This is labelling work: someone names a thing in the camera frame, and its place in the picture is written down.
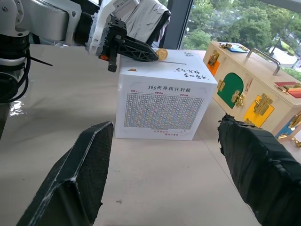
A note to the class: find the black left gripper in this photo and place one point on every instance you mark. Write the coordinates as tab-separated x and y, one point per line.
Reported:
114	33

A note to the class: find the wooden lock box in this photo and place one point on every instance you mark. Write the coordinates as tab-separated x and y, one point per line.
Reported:
261	80

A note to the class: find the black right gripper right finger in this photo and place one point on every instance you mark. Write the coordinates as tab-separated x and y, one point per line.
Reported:
258	169

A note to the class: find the black window frame post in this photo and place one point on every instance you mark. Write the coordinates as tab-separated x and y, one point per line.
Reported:
176	23

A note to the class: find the grey jacket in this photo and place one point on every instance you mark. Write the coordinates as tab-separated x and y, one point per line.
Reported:
145	21

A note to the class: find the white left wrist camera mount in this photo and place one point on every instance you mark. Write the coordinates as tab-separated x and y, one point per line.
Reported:
98	30

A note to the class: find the white savings box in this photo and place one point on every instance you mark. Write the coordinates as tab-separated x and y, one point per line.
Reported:
164	94

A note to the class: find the gold coin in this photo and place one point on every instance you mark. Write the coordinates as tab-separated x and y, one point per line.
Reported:
162	54

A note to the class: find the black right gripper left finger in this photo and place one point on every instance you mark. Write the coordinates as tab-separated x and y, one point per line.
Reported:
89	169

